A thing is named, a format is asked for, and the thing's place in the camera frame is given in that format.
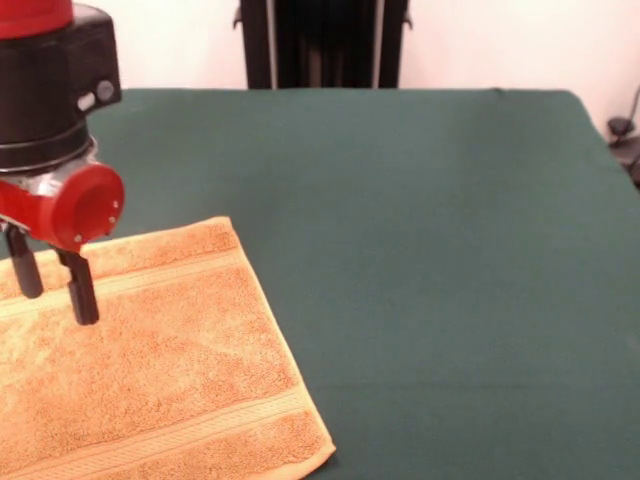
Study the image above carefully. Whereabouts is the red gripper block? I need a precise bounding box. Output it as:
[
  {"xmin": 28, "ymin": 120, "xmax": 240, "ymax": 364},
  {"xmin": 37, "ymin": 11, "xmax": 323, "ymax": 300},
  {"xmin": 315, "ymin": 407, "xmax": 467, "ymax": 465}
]
[{"xmin": 0, "ymin": 163, "xmax": 125, "ymax": 326}]

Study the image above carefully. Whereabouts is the tan terry towel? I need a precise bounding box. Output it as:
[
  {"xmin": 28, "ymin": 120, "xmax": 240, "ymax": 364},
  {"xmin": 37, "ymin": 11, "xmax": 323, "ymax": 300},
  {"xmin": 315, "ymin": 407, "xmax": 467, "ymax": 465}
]
[{"xmin": 0, "ymin": 215, "xmax": 337, "ymax": 480}]

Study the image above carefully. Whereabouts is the dark green table cloth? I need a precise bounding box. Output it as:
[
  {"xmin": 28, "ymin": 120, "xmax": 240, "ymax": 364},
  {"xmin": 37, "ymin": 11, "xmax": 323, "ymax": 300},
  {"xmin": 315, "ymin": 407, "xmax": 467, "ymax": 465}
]
[{"xmin": 0, "ymin": 88, "xmax": 640, "ymax": 480}]

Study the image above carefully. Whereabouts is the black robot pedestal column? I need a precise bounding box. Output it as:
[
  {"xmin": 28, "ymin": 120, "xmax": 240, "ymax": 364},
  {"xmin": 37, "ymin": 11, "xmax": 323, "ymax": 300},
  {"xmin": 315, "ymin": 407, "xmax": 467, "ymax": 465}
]
[{"xmin": 232, "ymin": 0, "xmax": 414, "ymax": 90}]

